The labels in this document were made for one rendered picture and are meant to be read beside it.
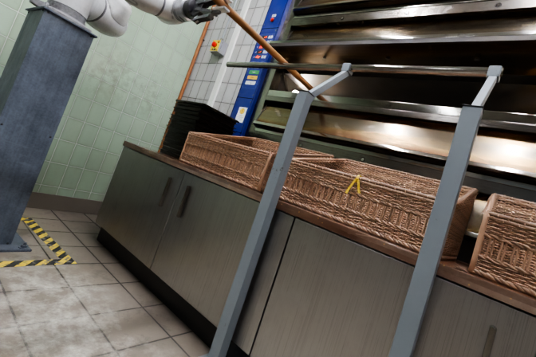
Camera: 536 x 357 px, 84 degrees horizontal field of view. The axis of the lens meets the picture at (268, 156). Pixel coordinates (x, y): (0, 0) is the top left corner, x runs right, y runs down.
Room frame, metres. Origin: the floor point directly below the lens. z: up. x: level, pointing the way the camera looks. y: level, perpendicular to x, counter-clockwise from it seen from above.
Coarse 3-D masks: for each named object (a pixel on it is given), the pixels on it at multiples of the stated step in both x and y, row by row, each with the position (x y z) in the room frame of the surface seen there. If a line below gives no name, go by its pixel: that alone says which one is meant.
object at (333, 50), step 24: (288, 48) 1.68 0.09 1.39; (312, 48) 1.59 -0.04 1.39; (336, 48) 1.50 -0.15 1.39; (360, 48) 1.42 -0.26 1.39; (384, 48) 1.35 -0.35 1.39; (408, 48) 1.28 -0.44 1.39; (432, 48) 1.22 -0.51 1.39; (456, 48) 1.17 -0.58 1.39; (480, 48) 1.12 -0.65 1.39; (504, 48) 1.07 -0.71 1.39; (528, 48) 1.03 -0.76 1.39; (504, 72) 1.18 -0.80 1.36; (528, 72) 1.13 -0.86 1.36
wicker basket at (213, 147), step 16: (192, 144) 1.44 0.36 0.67; (208, 144) 1.37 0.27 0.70; (224, 144) 1.30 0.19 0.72; (240, 144) 1.23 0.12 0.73; (256, 144) 1.80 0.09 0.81; (272, 144) 1.73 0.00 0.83; (192, 160) 1.41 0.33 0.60; (208, 160) 1.34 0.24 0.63; (224, 160) 1.68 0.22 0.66; (240, 160) 1.78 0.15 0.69; (256, 160) 1.17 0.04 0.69; (272, 160) 1.15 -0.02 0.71; (224, 176) 1.25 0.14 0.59; (240, 176) 1.20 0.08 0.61; (256, 176) 1.68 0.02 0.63
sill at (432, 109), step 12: (288, 96) 1.78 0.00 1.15; (324, 96) 1.63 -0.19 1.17; (336, 96) 1.58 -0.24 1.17; (396, 108) 1.38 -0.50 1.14; (408, 108) 1.35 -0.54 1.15; (420, 108) 1.32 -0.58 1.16; (432, 108) 1.29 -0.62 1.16; (444, 108) 1.26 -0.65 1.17; (456, 108) 1.23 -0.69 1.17; (504, 120) 1.12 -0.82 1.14; (516, 120) 1.10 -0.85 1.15; (528, 120) 1.08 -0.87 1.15
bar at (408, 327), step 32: (256, 64) 1.46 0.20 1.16; (288, 64) 1.34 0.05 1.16; (320, 64) 1.24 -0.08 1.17; (480, 96) 0.75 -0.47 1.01; (288, 128) 0.98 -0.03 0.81; (288, 160) 0.98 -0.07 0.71; (448, 160) 0.69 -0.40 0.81; (448, 192) 0.68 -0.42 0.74; (256, 224) 0.98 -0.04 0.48; (448, 224) 0.67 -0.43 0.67; (256, 256) 0.98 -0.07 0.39; (416, 288) 0.68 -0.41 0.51; (224, 320) 0.98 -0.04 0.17; (416, 320) 0.67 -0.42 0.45; (224, 352) 0.99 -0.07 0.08
